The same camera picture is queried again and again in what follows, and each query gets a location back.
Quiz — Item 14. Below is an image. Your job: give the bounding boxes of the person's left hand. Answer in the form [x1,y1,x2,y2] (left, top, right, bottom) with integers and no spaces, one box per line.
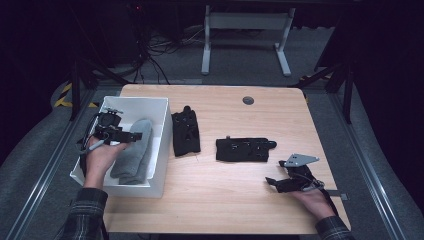
[83,136,132,191]

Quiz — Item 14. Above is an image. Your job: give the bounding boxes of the grey tape strip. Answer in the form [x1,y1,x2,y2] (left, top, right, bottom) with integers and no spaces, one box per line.
[325,189,350,201]

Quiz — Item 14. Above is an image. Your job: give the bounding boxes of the grey mitten with label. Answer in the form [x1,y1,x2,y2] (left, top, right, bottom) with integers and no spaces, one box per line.
[109,119,154,180]

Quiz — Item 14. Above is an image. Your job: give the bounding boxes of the white metal stand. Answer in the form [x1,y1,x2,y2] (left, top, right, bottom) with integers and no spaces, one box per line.
[200,4,297,78]

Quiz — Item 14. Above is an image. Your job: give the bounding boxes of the person's right hand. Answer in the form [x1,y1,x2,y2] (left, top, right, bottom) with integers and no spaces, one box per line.
[288,188,336,222]

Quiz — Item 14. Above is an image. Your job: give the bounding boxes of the black glove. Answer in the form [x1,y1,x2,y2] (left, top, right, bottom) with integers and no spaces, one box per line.
[171,105,202,158]
[215,135,278,163]

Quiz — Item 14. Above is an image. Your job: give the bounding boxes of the aluminium floor rail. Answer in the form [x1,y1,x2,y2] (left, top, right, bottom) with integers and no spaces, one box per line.
[6,88,98,240]
[326,93,406,240]

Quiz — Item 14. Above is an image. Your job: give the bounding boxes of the black metal stand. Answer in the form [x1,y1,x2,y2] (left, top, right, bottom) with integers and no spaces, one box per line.
[288,59,355,125]
[68,58,131,122]

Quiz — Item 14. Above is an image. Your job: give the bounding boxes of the black floor cables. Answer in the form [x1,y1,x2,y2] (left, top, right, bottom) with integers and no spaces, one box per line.
[126,3,208,85]

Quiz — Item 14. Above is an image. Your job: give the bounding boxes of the yellow black hazard tape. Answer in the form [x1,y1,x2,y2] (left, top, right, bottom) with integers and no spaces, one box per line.
[53,82,100,109]

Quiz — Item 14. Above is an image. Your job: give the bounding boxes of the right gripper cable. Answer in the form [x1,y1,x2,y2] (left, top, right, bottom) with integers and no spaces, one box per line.
[299,173,341,216]

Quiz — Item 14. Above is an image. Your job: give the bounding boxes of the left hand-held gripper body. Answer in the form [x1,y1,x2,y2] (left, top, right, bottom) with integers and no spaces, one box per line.
[94,106,134,147]

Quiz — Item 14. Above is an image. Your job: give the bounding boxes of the dark equipment cabinet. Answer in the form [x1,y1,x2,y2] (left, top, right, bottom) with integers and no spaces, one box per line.
[99,1,143,66]

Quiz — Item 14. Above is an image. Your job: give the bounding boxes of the white storage box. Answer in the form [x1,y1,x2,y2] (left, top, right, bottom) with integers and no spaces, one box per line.
[69,95,173,198]

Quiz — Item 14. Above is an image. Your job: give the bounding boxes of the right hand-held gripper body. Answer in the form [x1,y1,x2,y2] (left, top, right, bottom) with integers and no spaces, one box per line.
[278,153,325,194]

